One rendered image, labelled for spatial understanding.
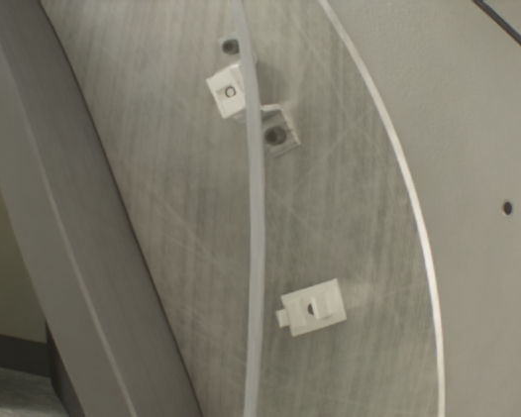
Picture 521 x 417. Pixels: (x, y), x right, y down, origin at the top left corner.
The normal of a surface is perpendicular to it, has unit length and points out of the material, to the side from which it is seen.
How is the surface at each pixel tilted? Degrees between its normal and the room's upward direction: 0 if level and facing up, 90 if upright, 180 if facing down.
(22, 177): 90
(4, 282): 90
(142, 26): 90
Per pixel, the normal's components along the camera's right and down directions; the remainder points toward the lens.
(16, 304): 0.18, 0.17
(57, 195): 0.78, -0.39
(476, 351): -0.49, 0.11
